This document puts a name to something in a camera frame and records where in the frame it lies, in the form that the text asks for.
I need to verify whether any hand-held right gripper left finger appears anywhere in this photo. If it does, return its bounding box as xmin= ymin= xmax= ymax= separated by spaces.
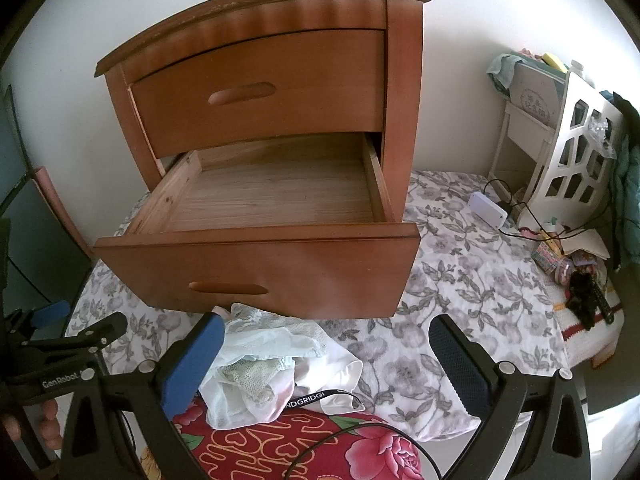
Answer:
xmin=59 ymin=312 xmax=226 ymax=480

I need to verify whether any grey board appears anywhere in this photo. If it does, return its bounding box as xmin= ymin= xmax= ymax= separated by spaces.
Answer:
xmin=510 ymin=60 xmax=571 ymax=131

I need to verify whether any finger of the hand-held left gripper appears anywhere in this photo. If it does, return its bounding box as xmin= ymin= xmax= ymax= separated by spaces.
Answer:
xmin=25 ymin=311 xmax=128 ymax=361
xmin=5 ymin=300 xmax=71 ymax=341

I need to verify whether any cream knit blanket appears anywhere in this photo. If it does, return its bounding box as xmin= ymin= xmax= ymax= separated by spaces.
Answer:
xmin=550 ymin=285 xmax=628 ymax=371

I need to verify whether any white lattice rack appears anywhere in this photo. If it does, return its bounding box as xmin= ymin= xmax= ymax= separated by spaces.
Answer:
xmin=487 ymin=67 xmax=626 ymax=226

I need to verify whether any closed wooden drawer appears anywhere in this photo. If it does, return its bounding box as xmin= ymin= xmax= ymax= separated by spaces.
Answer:
xmin=127 ymin=29 xmax=388 ymax=160

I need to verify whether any pale green lace garment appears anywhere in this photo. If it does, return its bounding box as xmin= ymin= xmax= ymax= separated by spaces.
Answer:
xmin=199 ymin=302 xmax=328 ymax=431

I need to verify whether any red floral blanket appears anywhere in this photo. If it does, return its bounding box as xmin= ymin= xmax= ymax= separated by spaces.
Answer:
xmin=140 ymin=395 xmax=423 ymax=480

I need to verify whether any black stuffed toy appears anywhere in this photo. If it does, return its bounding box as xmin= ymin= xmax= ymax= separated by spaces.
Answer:
xmin=565 ymin=270 xmax=618 ymax=331

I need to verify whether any wooden nightstand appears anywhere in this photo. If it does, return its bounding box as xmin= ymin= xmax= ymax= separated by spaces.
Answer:
xmin=94 ymin=0 xmax=432 ymax=221

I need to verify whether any white rectangular device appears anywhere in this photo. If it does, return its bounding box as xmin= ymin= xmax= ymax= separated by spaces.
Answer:
xmin=467 ymin=191 xmax=510 ymax=230

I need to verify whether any grey floral bed quilt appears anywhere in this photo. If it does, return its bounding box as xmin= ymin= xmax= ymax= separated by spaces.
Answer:
xmin=64 ymin=170 xmax=581 ymax=443

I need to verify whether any black lanyard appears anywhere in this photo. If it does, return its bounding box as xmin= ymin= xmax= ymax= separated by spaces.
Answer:
xmin=284 ymin=387 xmax=368 ymax=415

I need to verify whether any clear plastic bag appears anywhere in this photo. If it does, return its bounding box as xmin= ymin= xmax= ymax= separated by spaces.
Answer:
xmin=585 ymin=110 xmax=618 ymax=158

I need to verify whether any pink patterned jar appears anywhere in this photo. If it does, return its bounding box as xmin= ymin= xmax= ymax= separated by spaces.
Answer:
xmin=555 ymin=257 xmax=578 ymax=286

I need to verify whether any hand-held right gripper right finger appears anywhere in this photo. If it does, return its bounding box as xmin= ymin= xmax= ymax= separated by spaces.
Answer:
xmin=429 ymin=314 xmax=592 ymax=480

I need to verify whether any person's left hand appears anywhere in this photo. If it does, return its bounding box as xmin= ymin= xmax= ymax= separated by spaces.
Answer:
xmin=0 ymin=395 xmax=63 ymax=467

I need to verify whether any pale green cloth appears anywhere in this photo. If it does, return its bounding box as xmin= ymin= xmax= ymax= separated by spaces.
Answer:
xmin=487 ymin=52 xmax=523 ymax=96

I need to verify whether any white garment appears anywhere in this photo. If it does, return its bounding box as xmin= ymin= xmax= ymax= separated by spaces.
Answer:
xmin=292 ymin=345 xmax=365 ymax=413

